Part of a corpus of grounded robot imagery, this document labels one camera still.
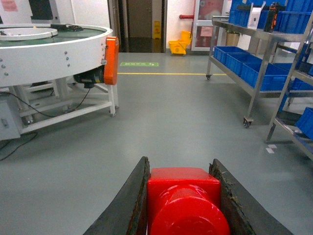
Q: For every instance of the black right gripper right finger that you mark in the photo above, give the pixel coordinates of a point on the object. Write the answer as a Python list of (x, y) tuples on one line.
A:
[(244, 214)]

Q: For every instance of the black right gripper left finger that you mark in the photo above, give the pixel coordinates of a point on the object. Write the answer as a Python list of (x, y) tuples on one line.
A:
[(127, 213)]

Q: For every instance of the red toy block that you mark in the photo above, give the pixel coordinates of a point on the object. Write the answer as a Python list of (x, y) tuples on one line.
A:
[(184, 201)]

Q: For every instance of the white control box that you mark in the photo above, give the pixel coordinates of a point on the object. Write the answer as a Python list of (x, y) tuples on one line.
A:
[(10, 123)]

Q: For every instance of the steel rack shelf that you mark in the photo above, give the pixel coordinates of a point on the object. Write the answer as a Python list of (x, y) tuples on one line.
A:
[(292, 121)]

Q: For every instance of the steel wheeled shelf cart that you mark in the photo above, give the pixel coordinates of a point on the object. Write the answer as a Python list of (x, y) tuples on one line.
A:
[(261, 41)]

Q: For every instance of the blue bin on cart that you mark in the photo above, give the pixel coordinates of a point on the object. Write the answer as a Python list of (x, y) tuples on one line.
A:
[(220, 52), (235, 61), (274, 78)]

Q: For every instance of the orange motor cover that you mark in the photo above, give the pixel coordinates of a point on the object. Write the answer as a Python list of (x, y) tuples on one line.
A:
[(111, 56)]

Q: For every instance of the white round conveyor machine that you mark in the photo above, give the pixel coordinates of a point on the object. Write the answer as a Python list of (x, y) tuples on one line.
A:
[(54, 72)]

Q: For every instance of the yellow mop bucket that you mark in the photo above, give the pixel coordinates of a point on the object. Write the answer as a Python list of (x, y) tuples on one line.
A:
[(179, 46)]

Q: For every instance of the yellow wet floor sign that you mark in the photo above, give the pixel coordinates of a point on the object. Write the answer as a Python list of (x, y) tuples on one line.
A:
[(157, 30)]

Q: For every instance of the black orange tool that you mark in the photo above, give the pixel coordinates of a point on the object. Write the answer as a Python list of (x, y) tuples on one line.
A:
[(271, 20)]

